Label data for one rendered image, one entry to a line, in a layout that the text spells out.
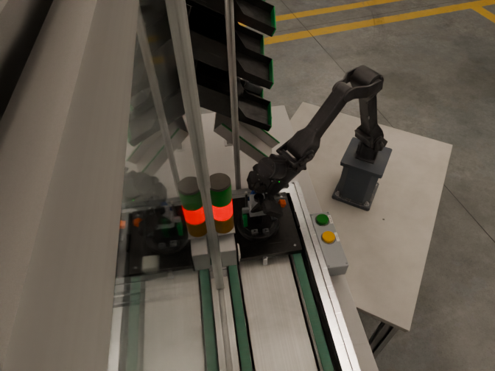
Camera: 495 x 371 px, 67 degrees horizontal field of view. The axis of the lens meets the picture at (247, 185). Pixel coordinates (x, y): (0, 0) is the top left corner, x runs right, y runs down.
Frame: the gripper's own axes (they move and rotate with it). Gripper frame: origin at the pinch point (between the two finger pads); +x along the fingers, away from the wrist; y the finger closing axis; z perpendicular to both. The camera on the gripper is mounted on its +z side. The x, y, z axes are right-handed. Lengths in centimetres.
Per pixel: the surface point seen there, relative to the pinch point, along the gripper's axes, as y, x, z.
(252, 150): -21.3, -1.4, -1.6
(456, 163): -94, -12, -199
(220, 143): -52, 23, -9
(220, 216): 21.4, -11.4, 23.7
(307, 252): 12.7, 2.6, -19.3
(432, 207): -3, -22, -68
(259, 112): -28.2, -12.0, 1.7
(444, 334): 19, 30, -143
